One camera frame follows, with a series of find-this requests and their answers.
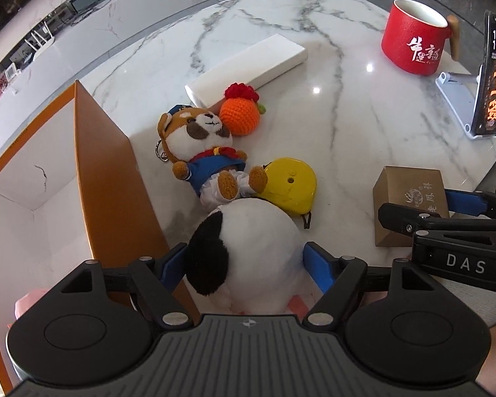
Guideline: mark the red mug wooden handle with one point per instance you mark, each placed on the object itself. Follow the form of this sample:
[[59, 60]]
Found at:
[[415, 36]]

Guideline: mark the white rectangular box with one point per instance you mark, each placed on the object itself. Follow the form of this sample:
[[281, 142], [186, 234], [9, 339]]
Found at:
[[255, 66]]

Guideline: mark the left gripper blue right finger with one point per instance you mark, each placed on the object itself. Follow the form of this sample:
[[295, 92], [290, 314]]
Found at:
[[319, 265]]

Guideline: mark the smartphone with lit screen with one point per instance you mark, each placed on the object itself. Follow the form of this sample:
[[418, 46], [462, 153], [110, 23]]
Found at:
[[484, 121]]

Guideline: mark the orange white storage box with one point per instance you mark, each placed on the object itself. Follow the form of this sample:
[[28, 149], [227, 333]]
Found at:
[[70, 190]]

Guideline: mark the yellow tape measure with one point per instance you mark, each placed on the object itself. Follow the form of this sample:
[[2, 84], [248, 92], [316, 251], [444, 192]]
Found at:
[[291, 186]]

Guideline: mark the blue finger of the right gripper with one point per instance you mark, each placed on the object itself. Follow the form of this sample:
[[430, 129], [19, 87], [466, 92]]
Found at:
[[406, 220], [469, 203]]

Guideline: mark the brown dog plush toy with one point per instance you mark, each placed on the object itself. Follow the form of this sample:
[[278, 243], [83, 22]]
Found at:
[[200, 148]]

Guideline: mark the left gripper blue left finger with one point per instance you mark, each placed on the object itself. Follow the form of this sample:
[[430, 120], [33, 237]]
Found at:
[[174, 267]]

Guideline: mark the black and white plush ball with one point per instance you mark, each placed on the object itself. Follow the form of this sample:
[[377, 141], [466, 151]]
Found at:
[[246, 257]]

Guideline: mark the orange crocheted tangerine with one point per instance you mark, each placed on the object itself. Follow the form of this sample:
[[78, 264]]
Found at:
[[241, 111]]

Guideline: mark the white phone stand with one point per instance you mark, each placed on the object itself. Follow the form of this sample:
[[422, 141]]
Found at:
[[461, 91]]

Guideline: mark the brown cardboard tea box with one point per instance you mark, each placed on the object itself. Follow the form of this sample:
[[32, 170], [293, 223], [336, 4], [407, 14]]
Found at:
[[418, 188]]

